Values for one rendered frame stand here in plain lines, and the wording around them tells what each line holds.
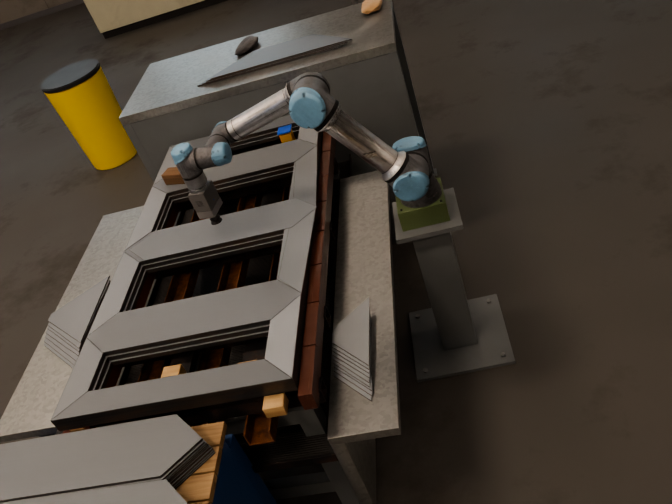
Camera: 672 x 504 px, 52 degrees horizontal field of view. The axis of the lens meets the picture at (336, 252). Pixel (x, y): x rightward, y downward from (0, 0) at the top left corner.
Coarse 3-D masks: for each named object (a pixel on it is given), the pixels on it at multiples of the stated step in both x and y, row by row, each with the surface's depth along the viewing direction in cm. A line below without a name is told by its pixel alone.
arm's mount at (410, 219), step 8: (440, 184) 250; (400, 200) 249; (440, 200) 241; (400, 208) 245; (408, 208) 243; (416, 208) 242; (424, 208) 241; (432, 208) 241; (440, 208) 241; (400, 216) 243; (408, 216) 243; (416, 216) 243; (424, 216) 243; (432, 216) 243; (440, 216) 243; (448, 216) 243; (408, 224) 246; (416, 224) 246; (424, 224) 246; (432, 224) 246
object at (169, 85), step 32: (384, 0) 329; (288, 32) 334; (320, 32) 322; (352, 32) 310; (384, 32) 298; (160, 64) 354; (192, 64) 340; (224, 64) 327; (288, 64) 303; (320, 64) 294; (160, 96) 319; (192, 96) 307; (224, 96) 305
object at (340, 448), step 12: (336, 444) 189; (348, 444) 192; (360, 444) 206; (372, 444) 222; (336, 456) 192; (348, 456) 192; (360, 456) 203; (372, 456) 219; (348, 468) 196; (360, 468) 200; (372, 468) 215; (360, 480) 199; (372, 480) 212; (360, 492) 203; (372, 492) 208
